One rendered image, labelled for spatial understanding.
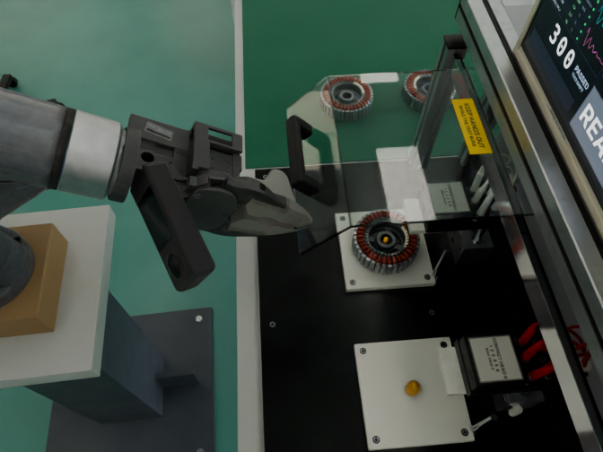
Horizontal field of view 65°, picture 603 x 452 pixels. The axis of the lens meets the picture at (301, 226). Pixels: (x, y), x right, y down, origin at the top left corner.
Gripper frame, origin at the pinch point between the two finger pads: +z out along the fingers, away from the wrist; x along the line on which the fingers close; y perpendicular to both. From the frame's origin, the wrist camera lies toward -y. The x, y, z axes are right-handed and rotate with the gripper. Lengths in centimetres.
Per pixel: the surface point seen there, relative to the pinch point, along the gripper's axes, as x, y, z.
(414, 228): 5.9, 9.0, 24.4
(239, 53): 31, 69, 7
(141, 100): 122, 136, 0
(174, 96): 115, 138, 13
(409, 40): 10, 70, 43
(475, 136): -12.1, 10.5, 18.7
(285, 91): 26, 55, 16
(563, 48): -25.2, 11.6, 17.9
